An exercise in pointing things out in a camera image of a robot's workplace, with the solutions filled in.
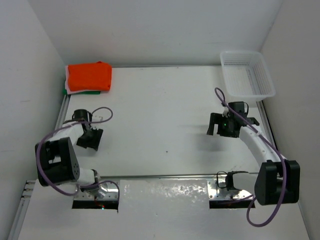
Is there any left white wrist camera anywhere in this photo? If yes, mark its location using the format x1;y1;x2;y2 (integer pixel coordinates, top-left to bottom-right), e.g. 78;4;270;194
91;115;104;123

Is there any white front cover panel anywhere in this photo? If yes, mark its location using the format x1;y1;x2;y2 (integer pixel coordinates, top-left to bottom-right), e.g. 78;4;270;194
19;180;309;240

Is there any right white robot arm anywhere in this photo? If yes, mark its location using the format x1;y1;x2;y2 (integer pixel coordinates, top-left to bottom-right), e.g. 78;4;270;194
206;101;301;206

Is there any green t shirt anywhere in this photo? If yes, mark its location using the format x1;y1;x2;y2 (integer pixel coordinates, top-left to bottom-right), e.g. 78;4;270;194
62;88;101;95

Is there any metal base plate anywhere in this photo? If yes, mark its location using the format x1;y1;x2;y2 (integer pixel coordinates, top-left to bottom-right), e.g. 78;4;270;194
207;177;253;201
73;179;120;201

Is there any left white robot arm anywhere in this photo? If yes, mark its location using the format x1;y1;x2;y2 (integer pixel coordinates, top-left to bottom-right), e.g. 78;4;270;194
35;109;103;190

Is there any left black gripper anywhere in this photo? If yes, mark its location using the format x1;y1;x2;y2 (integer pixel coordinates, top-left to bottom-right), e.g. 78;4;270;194
77;125;102;151

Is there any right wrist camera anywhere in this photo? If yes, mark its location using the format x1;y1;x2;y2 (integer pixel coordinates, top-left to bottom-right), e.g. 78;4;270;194
228;101;249;118

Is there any pink t shirt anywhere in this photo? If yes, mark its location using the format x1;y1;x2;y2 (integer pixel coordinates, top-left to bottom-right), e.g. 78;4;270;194
64;65;93;92

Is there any white plastic basket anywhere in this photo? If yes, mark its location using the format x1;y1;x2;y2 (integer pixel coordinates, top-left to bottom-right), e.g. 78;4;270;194
220;50;276;103

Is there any orange t shirt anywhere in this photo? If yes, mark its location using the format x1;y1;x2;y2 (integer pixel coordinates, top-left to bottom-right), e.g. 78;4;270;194
68;61;113;92

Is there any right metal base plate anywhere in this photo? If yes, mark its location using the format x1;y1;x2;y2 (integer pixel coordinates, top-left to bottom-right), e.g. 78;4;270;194
207;177;253;201

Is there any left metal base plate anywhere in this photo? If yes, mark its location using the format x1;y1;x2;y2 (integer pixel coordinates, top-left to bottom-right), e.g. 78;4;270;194
73;179;120;201

